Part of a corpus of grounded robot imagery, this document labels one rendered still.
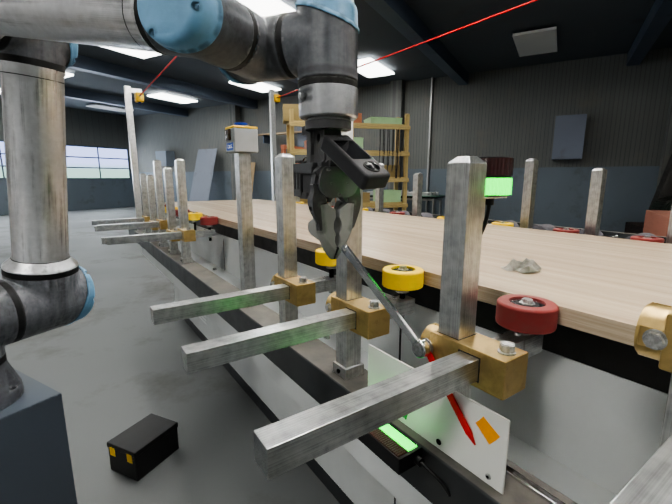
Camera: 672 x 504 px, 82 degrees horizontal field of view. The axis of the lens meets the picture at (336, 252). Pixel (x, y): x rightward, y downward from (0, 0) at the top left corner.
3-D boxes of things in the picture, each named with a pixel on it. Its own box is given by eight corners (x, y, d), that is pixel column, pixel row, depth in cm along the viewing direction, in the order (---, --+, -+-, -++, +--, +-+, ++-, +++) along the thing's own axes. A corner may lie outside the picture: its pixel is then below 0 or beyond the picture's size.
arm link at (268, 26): (198, 7, 57) (271, -8, 52) (245, 34, 67) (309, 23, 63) (202, 76, 59) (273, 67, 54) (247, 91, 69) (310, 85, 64)
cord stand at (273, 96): (276, 222, 340) (272, 88, 319) (271, 221, 347) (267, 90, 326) (284, 221, 344) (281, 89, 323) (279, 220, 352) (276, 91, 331)
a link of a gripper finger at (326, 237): (317, 254, 66) (317, 199, 64) (337, 260, 61) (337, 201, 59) (301, 256, 64) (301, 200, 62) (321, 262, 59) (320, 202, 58)
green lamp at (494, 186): (493, 195, 48) (495, 177, 48) (454, 194, 53) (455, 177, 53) (520, 194, 52) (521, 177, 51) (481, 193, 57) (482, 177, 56)
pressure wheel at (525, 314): (532, 393, 52) (540, 311, 50) (480, 369, 58) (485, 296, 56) (561, 376, 56) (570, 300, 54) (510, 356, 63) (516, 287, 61)
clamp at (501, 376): (502, 402, 46) (506, 362, 45) (418, 358, 57) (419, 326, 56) (528, 387, 49) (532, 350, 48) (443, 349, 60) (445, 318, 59)
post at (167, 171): (172, 263, 196) (164, 166, 187) (170, 262, 199) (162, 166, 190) (179, 262, 198) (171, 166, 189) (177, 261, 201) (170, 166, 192)
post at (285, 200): (286, 353, 95) (281, 152, 86) (280, 348, 98) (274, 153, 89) (298, 349, 97) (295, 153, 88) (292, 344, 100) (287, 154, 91)
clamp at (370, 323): (365, 341, 66) (365, 313, 65) (322, 318, 77) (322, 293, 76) (392, 333, 69) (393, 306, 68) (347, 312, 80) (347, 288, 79)
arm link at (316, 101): (370, 88, 57) (314, 78, 52) (369, 122, 58) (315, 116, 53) (336, 98, 65) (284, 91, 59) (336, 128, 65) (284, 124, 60)
